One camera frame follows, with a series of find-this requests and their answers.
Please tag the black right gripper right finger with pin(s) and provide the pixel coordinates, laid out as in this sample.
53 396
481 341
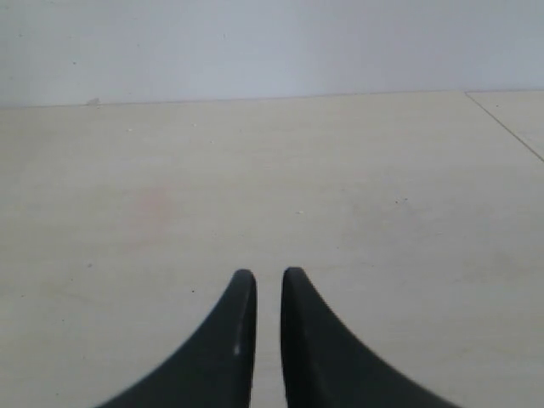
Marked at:
325 365

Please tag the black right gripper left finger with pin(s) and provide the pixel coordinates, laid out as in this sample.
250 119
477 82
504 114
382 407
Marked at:
212 368

